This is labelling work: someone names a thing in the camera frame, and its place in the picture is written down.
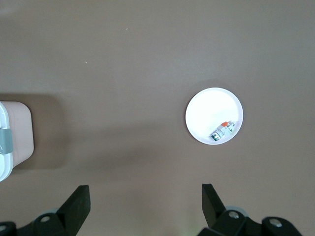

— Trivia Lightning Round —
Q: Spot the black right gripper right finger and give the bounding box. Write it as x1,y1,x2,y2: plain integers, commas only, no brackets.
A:
196,183,306,236

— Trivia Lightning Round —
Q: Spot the brown table cover mat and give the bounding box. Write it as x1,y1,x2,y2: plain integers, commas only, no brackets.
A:
0,0,315,236

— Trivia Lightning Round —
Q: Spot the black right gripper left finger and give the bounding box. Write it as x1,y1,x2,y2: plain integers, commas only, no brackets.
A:
0,185,91,236

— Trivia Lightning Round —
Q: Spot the white lidded storage box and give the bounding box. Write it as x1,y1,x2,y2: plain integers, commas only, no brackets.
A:
0,100,34,182

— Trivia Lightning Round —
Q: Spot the pink round plate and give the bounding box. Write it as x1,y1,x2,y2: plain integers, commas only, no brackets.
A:
185,88,244,146

